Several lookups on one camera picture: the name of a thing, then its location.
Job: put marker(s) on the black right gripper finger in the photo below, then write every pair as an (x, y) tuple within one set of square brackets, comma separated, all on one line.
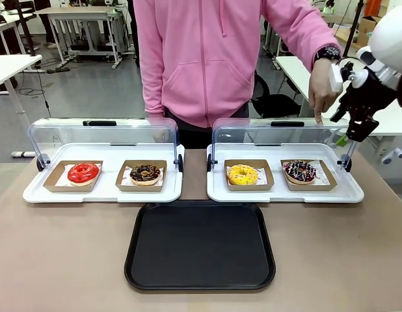
[(339, 113), (362, 128)]

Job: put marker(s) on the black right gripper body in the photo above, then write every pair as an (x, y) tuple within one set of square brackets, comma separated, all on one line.
[(367, 94)]

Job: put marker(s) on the pink sleeved left forearm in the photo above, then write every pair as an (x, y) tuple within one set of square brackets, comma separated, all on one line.
[(302, 29)]

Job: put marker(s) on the pink sleeved right forearm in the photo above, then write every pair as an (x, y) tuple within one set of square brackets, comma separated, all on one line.
[(152, 81)]

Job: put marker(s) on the brown cardboard donut tray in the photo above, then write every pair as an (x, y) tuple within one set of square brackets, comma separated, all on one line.
[(233, 188), (51, 185), (123, 187), (329, 183)]

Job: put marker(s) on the dark striped sprinkle donut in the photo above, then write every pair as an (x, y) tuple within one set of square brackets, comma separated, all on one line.
[(300, 172)]

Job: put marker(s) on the yellow glazed donut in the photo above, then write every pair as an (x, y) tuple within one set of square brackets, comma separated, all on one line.
[(242, 174)]

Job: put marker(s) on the black serving tray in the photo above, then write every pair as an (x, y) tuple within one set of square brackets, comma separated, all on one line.
[(199, 247)]

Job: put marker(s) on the chocolate glazed donut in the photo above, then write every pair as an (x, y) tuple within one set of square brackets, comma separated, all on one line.
[(145, 174)]

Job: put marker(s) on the red glazed donut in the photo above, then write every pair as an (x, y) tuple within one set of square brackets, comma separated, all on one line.
[(80, 177)]

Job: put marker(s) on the person left hand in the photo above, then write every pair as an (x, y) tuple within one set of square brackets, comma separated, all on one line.
[(321, 87)]

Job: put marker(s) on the green small object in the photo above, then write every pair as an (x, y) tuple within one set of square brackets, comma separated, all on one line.
[(342, 140)]

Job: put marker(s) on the white dumbbell shaped object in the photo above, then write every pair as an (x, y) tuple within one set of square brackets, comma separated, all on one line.
[(393, 156)]

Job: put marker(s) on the black wrist watch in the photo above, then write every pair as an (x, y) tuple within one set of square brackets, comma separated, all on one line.
[(328, 52)]

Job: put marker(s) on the white printed paper liner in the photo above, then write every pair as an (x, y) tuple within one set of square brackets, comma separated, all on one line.
[(125, 178), (261, 177), (61, 182), (322, 175)]

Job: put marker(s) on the cardboard box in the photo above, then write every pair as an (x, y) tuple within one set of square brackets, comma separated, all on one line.
[(368, 31)]

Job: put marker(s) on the black office chair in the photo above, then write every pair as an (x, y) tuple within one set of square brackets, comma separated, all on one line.
[(276, 104)]

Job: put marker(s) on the black stand pole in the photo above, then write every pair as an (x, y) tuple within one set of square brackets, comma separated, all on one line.
[(354, 22)]

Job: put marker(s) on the clear display case lid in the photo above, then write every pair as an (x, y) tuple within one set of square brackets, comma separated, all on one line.
[(139, 133), (240, 133)]

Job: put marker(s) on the white display case base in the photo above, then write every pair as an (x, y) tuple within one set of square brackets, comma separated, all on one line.
[(110, 195), (279, 196)]

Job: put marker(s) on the person torso pink hoodie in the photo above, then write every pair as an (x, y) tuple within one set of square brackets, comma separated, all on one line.
[(204, 58)]

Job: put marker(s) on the grey background desk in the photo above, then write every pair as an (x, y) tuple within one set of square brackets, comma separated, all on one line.
[(77, 13)]

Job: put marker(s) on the black floor power strip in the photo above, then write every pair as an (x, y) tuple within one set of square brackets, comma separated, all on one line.
[(58, 69)]

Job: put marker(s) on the background person legs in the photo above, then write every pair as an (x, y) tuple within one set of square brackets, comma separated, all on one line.
[(48, 29)]

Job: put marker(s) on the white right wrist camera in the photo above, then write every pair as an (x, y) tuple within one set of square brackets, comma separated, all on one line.
[(336, 78)]

